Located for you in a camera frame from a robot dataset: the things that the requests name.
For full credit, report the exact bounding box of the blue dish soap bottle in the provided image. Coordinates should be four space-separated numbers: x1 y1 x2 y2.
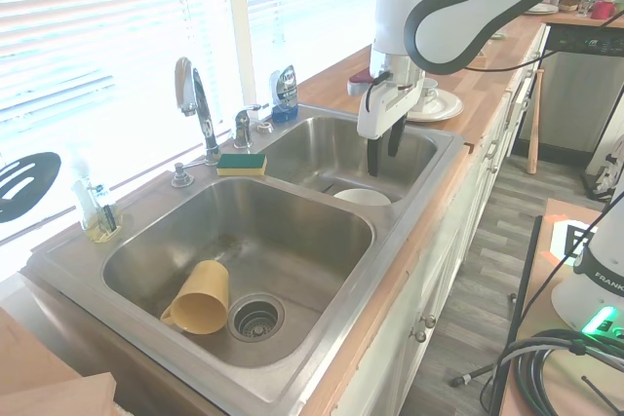
269 63 299 125

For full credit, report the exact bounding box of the stainless steel double sink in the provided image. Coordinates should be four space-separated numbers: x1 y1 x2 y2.
26 102 470 416

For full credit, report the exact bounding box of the yellow plastic mug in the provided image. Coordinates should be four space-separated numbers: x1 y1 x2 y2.
159 259 231 336

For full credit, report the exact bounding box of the wooden robot mounting board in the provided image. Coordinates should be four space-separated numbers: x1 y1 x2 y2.
499 197 624 416

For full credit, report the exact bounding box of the chrome soap dispenser pump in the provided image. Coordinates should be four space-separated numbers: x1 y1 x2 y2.
170 161 195 189

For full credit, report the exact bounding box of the chrome faucet handle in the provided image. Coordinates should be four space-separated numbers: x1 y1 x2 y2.
230 102 270 150

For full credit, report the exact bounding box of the white and black machine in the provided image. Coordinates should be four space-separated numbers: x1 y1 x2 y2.
582 135 624 204

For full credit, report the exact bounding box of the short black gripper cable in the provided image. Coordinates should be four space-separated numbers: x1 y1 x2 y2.
364 70 393 113

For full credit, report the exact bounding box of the long black arm cable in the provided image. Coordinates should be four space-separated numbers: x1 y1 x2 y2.
462 5 624 72

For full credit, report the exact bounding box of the black slotted spatula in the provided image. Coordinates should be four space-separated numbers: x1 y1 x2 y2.
0 151 63 225

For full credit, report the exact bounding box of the white bowl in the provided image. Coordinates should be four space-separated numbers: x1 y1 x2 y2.
332 188 393 208

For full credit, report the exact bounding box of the white kitchen cabinet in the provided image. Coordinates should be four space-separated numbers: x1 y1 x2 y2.
334 25 550 416

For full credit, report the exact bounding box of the light wooden board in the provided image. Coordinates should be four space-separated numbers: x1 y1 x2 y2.
0 306 119 416

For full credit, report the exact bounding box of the white teacup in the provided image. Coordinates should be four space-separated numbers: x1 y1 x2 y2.
415 77 441 108

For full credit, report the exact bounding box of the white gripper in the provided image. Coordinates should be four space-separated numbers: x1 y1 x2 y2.
357 74 426 179

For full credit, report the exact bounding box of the coiled black cable bundle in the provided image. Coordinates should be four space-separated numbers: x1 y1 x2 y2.
506 327 624 416

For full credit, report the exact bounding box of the red and white container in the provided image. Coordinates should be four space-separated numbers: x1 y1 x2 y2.
347 69 374 96

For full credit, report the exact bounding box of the metal drain strainer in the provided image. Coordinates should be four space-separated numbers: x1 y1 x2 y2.
227 292 287 342

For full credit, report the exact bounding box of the black metal pole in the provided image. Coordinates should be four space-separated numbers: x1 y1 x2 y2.
510 214 544 345

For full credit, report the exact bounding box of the stack of white plates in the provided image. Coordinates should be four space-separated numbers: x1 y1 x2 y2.
524 2 560 17

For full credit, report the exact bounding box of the white window blind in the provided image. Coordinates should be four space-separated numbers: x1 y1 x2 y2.
0 0 231 245
241 0 409 95

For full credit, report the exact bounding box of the stainless steel dishwasher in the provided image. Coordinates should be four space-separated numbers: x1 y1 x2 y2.
517 23 624 170

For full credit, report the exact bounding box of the chrome faucet spout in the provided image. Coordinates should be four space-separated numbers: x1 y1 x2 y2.
174 56 222 167

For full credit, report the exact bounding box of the yellow green sponge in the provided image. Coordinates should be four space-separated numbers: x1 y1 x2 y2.
215 152 268 177

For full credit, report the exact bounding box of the thin black floor cable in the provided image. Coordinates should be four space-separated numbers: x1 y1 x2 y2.
450 360 514 387

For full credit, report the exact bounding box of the clear soap dispenser bottle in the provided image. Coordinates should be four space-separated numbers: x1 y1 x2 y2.
67 152 124 245

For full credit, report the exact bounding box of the white plate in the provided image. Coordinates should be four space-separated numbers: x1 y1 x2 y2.
404 89 463 123

